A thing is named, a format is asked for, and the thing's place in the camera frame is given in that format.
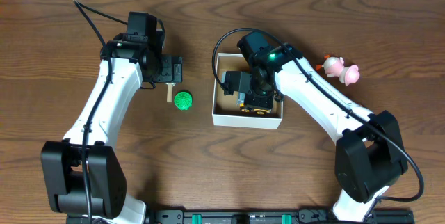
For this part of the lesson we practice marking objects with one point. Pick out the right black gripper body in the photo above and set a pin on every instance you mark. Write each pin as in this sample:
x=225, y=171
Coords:
x=257, y=101

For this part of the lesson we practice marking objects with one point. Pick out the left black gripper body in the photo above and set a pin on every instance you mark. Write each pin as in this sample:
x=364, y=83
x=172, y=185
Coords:
x=170, y=74

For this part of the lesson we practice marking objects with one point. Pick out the pig face wooden rattle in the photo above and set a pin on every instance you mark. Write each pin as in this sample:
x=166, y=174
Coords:
x=169, y=92

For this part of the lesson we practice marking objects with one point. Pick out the grey yellow toy truck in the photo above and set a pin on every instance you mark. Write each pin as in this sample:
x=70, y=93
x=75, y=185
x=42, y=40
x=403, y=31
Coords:
x=255, y=111

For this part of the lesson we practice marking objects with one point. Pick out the pink white plush toy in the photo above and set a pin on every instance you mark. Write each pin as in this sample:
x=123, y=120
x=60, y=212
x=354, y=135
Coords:
x=335, y=67

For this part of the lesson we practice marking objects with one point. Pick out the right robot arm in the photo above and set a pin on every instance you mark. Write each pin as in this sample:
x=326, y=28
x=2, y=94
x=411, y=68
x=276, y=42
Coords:
x=369, y=148

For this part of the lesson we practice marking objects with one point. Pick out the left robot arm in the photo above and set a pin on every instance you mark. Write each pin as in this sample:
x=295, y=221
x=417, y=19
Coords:
x=82, y=174

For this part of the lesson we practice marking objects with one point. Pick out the green round toy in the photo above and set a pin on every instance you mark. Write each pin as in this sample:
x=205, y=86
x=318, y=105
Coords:
x=183, y=100

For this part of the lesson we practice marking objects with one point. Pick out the white cardboard box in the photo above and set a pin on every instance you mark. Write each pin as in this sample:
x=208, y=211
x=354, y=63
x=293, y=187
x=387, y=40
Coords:
x=226, y=111

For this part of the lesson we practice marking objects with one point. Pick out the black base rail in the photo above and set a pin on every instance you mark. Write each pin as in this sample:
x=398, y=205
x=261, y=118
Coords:
x=300, y=216

